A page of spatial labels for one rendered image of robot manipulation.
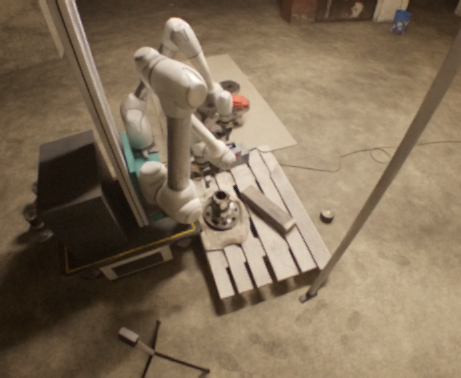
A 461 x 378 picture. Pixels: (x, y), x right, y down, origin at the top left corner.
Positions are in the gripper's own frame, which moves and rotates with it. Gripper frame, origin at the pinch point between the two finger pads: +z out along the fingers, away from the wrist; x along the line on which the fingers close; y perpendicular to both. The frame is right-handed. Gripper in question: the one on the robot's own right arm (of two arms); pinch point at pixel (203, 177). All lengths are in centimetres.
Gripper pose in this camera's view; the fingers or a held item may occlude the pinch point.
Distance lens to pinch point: 178.6
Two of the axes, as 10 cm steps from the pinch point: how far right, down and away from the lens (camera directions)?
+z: 0.0, 6.2, 7.8
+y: -9.2, 3.0, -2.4
